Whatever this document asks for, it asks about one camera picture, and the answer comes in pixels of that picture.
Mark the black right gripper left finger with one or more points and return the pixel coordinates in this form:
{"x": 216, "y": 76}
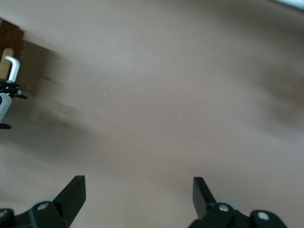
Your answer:
{"x": 71, "y": 197}

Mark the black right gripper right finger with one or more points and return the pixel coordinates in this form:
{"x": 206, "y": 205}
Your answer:
{"x": 202, "y": 199}

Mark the brown table cover sheet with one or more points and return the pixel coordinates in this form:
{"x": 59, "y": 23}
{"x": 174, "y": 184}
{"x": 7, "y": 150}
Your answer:
{"x": 152, "y": 95}

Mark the dark brown wooden cabinet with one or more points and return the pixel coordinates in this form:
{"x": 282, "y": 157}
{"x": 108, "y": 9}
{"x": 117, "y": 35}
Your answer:
{"x": 9, "y": 35}

